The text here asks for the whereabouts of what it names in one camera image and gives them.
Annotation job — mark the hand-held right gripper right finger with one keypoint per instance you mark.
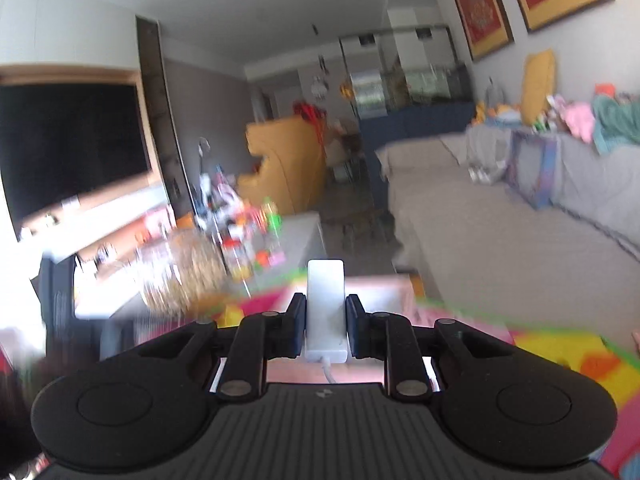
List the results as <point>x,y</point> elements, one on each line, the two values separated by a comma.
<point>356,330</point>

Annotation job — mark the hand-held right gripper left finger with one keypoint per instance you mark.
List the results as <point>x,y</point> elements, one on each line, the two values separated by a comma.
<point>296,327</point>

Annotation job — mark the white power adapter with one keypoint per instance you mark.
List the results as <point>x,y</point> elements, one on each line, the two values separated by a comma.
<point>326,305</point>

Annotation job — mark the grey coffee table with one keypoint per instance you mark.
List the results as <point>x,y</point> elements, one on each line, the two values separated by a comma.
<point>302,240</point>

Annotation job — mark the small jar with red lid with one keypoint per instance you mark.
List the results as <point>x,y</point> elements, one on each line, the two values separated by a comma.
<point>235,260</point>

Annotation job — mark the green toy bottle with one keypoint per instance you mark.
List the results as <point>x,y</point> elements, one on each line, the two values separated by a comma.
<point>272,217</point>

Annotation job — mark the glass jar of nuts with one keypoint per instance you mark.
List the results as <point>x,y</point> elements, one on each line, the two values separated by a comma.
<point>180,270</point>

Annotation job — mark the black television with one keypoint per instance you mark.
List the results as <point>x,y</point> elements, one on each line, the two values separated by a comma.
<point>70,145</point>

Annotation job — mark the grey sofa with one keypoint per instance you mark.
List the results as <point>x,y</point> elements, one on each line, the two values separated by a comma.
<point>475,240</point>

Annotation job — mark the yellow armchair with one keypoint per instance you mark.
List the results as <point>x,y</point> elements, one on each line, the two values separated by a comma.
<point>287,160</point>

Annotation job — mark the silver packet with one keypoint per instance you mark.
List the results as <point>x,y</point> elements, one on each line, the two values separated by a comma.
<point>482,174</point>

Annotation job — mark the dark blue cabinet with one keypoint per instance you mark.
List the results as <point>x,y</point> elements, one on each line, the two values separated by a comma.
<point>415,125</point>

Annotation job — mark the red hanging decoration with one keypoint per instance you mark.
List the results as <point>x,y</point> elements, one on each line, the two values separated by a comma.
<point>310,112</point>

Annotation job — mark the colourful printed mat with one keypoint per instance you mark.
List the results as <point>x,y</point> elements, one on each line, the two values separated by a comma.
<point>575,360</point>

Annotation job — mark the purple window box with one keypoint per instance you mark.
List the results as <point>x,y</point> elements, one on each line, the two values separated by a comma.
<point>532,170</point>

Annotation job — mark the glass fish tank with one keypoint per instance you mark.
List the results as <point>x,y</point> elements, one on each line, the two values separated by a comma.
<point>415,80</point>

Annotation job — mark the yellow pillow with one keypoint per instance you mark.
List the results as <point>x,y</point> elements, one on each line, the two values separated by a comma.
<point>539,85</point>

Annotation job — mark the pink plush toy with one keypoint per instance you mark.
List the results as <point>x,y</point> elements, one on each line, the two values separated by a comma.
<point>577,117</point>

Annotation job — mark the green stuffed toy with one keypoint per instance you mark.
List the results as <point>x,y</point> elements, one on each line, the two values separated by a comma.
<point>617,125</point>

